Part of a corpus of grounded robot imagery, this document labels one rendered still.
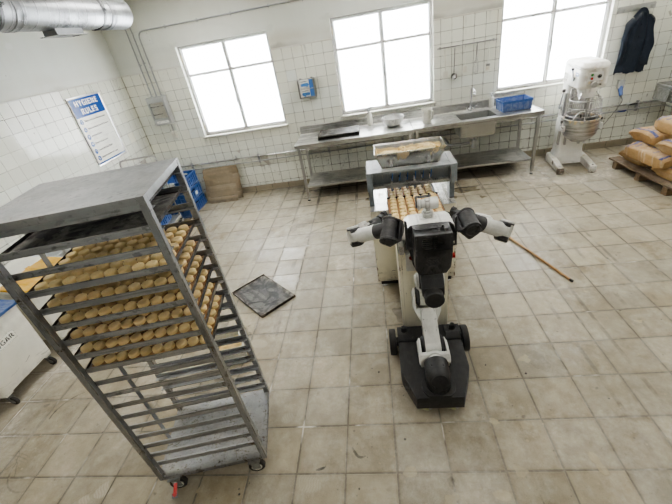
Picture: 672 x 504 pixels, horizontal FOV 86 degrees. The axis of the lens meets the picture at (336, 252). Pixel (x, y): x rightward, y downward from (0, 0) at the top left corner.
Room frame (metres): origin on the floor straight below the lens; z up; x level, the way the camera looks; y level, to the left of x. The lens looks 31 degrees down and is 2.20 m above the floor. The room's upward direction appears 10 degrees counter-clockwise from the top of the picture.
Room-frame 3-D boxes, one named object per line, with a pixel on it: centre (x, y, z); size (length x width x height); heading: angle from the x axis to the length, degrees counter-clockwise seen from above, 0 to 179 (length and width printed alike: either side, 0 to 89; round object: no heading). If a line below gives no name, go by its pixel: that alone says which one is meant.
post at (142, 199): (1.25, 0.64, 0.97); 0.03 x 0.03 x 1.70; 2
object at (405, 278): (2.38, -0.65, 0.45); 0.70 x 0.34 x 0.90; 170
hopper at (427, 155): (2.88, -0.74, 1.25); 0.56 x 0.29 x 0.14; 80
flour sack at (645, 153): (3.98, -4.10, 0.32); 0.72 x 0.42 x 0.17; 175
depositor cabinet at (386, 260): (3.35, -0.82, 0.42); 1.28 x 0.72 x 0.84; 170
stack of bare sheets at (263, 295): (3.02, 0.82, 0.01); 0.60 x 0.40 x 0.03; 37
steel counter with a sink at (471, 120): (5.33, -1.41, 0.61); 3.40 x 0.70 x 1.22; 81
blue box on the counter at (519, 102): (5.10, -2.82, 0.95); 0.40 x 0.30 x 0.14; 84
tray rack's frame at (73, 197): (1.47, 0.96, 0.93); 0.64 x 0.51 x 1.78; 92
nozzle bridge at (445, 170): (2.88, -0.74, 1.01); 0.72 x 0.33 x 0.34; 80
